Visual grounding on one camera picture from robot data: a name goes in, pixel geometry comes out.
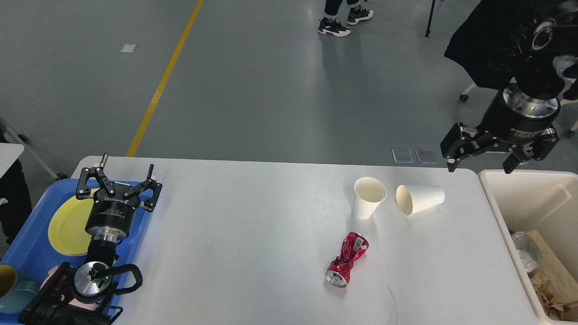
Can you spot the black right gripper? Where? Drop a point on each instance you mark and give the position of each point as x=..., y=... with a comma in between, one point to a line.
x=512, y=119

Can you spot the silver foil bag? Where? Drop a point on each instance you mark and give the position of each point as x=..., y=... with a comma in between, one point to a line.
x=528, y=251

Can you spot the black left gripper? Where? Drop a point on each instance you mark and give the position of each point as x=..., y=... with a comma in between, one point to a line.
x=112, y=214

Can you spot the brown paper bag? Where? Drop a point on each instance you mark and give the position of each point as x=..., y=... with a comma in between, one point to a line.
x=552, y=269

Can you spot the black jacket on chair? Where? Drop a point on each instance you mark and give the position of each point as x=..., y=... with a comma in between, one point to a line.
x=503, y=40

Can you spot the pink ribbed mug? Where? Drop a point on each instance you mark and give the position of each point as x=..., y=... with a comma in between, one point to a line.
x=54, y=271

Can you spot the teal mug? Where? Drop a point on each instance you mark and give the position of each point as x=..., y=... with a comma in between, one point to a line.
x=17, y=289

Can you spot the brown paper ball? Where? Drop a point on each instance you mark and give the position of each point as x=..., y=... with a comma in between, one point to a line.
x=555, y=306

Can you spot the white plastic bin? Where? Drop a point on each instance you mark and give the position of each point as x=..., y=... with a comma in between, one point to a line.
x=545, y=201

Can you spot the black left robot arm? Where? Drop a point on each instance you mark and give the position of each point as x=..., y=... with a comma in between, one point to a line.
x=82, y=295

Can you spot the crushed red soda can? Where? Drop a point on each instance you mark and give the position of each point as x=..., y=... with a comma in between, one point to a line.
x=353, y=247

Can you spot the white side table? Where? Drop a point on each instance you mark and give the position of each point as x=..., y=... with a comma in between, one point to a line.
x=10, y=152

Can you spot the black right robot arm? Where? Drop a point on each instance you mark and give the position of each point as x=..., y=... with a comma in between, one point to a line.
x=527, y=51

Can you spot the yellow plastic plate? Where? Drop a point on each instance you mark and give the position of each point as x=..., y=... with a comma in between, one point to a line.
x=66, y=230

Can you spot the black tripod leg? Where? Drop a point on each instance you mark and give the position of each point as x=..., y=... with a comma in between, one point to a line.
x=430, y=18

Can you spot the white lid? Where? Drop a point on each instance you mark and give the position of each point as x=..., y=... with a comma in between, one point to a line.
x=412, y=199

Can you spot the white paper cup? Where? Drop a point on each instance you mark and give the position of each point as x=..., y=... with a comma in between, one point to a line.
x=369, y=193

